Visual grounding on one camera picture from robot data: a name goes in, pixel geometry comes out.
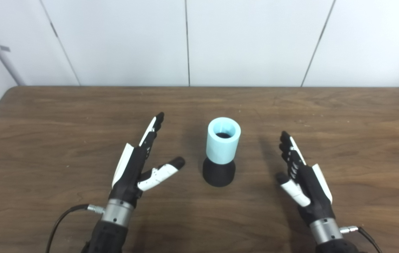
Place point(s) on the black funnel-shaped nozzle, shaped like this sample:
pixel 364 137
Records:
pixel 218 174

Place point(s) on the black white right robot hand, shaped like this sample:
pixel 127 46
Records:
pixel 308 186

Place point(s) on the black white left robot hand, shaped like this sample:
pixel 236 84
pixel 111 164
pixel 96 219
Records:
pixel 132 172

